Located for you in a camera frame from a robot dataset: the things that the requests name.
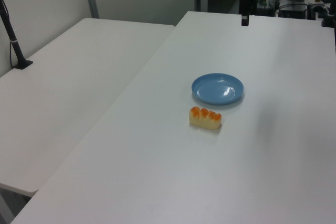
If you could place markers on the black electronics box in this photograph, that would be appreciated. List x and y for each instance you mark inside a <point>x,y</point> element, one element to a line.
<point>292,11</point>

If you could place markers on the black camera stand pole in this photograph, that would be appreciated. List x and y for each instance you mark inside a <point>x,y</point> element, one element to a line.
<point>11,37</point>

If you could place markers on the black Franka gripper body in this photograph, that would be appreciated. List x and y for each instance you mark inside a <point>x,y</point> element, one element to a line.
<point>247,3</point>

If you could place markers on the toy bread with orange crust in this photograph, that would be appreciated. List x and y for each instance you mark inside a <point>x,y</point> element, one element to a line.
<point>206,119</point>

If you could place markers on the black clamp camera mount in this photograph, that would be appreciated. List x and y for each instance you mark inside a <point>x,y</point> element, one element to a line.
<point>328,14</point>

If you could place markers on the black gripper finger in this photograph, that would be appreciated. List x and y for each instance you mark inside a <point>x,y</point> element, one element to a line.
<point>245,20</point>

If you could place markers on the blue round plastic plate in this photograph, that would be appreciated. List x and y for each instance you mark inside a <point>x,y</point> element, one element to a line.
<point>218,89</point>

